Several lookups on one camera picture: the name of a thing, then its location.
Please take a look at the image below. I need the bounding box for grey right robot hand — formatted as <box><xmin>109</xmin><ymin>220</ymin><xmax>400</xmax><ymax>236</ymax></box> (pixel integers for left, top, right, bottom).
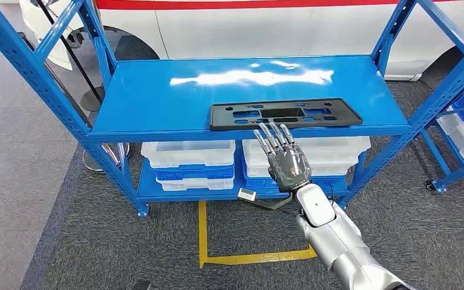
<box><xmin>253</xmin><ymin>121</ymin><xmax>313</xmax><ymax>193</ymax></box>

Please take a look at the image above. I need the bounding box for black plastic frame part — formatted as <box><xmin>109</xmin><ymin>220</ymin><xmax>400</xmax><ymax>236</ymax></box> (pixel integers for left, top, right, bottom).
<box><xmin>209</xmin><ymin>98</ymin><xmax>364</xmax><ymax>132</ymax></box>

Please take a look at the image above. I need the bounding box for blue shelf rack with casters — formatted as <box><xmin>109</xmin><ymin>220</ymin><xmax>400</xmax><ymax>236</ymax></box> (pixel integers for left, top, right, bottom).
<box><xmin>420</xmin><ymin>72</ymin><xmax>464</xmax><ymax>194</ymax></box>

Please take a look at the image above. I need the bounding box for blue steel shelf rack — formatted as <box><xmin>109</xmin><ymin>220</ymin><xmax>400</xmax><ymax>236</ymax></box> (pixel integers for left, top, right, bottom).
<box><xmin>0</xmin><ymin>0</ymin><xmax>464</xmax><ymax>219</ymax></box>

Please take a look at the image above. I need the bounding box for yellow floor tape square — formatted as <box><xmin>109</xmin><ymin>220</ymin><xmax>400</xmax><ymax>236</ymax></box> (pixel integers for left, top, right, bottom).
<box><xmin>198</xmin><ymin>200</ymin><xmax>318</xmax><ymax>269</ymax></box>

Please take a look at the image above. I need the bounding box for white car with red stripe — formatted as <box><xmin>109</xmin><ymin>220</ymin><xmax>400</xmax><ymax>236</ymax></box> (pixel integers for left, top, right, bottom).
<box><xmin>19</xmin><ymin>0</ymin><xmax>464</xmax><ymax>82</ymax></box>

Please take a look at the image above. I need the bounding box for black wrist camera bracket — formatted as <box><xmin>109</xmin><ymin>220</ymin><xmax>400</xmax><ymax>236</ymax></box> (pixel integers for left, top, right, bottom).
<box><xmin>249</xmin><ymin>193</ymin><xmax>297</xmax><ymax>214</ymax></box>

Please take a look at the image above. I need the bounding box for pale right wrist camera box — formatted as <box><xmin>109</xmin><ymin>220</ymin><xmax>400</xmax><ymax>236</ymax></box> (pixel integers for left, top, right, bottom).
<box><xmin>237</xmin><ymin>188</ymin><xmax>257</xmax><ymax>202</ymax></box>

